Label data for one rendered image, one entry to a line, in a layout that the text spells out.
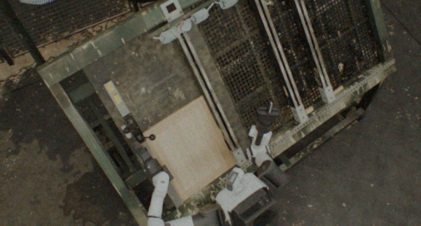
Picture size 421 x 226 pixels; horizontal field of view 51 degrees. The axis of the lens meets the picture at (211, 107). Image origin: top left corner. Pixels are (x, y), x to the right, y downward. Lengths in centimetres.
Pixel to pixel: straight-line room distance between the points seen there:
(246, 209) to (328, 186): 170
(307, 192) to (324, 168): 28
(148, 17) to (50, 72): 58
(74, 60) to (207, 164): 110
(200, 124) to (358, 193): 176
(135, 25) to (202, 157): 97
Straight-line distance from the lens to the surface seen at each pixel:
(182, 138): 277
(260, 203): 240
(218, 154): 293
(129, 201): 278
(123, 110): 257
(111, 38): 241
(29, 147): 445
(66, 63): 238
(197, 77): 264
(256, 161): 271
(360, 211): 399
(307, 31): 301
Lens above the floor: 370
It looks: 61 degrees down
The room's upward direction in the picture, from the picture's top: 5 degrees counter-clockwise
